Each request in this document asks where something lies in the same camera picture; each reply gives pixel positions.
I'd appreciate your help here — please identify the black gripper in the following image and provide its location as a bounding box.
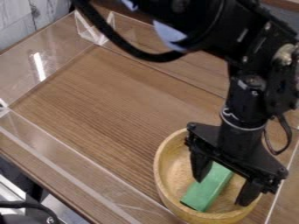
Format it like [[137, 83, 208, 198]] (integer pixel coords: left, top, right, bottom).
[[184, 108, 288, 207]]

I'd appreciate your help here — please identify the green rectangular block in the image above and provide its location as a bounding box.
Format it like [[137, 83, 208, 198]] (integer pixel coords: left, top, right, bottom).
[[180, 162, 233, 212]]

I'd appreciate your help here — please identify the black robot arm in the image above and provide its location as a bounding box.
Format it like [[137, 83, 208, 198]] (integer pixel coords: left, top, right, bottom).
[[72, 0, 299, 207]]

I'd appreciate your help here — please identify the brown wooden bowl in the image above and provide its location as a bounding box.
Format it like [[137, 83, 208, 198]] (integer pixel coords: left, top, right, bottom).
[[153, 129, 262, 224]]

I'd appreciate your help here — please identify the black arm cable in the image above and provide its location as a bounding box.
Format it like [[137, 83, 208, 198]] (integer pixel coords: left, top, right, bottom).
[[263, 113, 294, 156]]

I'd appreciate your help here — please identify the grey metal frame part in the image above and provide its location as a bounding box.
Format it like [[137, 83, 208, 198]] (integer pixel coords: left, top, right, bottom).
[[0, 174, 81, 224]]

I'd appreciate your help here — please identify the black cable lower left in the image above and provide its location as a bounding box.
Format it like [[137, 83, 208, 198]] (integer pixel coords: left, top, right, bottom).
[[0, 200, 60, 224]]

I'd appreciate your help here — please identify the clear acrylic corner bracket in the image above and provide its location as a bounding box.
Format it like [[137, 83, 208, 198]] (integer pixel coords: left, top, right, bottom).
[[75, 10, 109, 46]]

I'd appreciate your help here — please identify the clear acrylic enclosure wall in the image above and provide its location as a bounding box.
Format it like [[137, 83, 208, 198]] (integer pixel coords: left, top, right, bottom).
[[0, 15, 228, 224]]

